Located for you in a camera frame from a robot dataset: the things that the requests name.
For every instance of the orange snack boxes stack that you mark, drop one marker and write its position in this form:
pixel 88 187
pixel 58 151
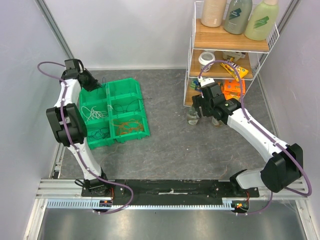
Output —
pixel 232 89

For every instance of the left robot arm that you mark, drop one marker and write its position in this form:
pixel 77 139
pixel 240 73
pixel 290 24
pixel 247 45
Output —
pixel 69 129

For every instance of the green compartment bin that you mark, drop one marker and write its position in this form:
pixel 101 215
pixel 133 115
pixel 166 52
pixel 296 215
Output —
pixel 115 112

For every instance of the glass bottle green cap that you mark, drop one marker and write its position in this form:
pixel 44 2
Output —
pixel 192 116
pixel 217 123

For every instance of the yellow candy bag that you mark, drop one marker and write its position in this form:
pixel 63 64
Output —
pixel 236 71

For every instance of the blue snack box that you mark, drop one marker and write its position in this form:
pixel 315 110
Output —
pixel 195 85

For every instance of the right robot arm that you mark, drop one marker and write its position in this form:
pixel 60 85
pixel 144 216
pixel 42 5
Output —
pixel 283 162

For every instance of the light green shampoo bottle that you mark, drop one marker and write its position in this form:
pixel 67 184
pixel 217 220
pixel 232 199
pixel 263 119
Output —
pixel 262 20

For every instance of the grey shampoo bottle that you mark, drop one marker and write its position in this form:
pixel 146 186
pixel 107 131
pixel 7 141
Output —
pixel 237 16

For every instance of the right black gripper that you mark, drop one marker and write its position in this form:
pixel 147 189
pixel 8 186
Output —
pixel 200 106

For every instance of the white paper coffee cup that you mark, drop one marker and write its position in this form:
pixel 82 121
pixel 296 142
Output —
pixel 204 59

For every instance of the beige lotion bottle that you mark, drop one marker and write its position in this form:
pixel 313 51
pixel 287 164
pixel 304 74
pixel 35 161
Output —
pixel 213 12

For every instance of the grey slotted cable duct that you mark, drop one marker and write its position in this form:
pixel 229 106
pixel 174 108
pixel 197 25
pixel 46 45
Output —
pixel 104 205

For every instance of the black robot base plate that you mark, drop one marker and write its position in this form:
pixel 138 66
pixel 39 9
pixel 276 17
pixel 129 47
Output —
pixel 118 189

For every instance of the left glass bottle green cap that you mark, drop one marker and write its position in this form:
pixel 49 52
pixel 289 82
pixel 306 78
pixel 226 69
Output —
pixel 192 116

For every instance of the white cup carton pack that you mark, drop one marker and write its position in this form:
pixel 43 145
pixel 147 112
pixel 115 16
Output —
pixel 234 56

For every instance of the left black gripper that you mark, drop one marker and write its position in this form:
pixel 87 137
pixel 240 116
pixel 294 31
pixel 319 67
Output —
pixel 94 84

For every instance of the white wire wooden shelf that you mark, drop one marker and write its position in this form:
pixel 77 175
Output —
pixel 217 40

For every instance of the right glass bottle green cap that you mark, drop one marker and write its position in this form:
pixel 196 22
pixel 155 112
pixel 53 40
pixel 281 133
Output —
pixel 217 123

